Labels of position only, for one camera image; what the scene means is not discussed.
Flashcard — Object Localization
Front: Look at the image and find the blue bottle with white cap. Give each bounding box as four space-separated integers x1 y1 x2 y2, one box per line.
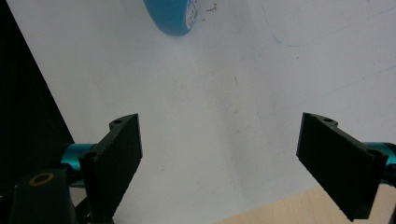
142 0 201 37

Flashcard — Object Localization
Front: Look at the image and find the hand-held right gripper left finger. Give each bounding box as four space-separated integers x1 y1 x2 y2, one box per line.
78 113 144 224

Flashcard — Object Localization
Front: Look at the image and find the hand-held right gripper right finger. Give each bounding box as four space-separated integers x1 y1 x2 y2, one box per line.
295 112 389 223

